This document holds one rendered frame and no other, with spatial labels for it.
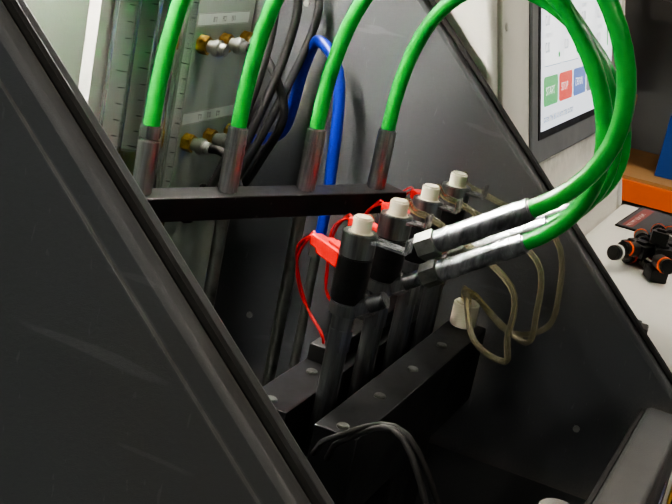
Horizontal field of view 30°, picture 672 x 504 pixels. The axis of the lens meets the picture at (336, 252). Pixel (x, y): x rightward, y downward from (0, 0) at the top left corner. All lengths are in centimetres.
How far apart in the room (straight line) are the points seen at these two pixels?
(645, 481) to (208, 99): 57
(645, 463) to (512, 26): 49
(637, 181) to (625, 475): 511
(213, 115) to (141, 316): 67
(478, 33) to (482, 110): 9
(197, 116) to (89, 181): 62
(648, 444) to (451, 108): 38
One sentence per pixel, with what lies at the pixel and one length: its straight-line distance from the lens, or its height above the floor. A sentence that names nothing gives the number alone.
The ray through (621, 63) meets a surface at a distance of 90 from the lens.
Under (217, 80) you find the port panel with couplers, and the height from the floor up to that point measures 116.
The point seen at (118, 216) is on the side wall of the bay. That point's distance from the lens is 67.
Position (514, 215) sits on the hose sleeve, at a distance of 93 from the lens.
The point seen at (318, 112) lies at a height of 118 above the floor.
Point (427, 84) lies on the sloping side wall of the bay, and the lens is 128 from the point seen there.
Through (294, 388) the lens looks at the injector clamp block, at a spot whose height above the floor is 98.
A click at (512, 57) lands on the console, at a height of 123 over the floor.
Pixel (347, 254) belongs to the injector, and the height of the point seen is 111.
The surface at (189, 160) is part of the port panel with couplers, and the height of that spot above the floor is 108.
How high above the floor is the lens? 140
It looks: 17 degrees down
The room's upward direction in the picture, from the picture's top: 11 degrees clockwise
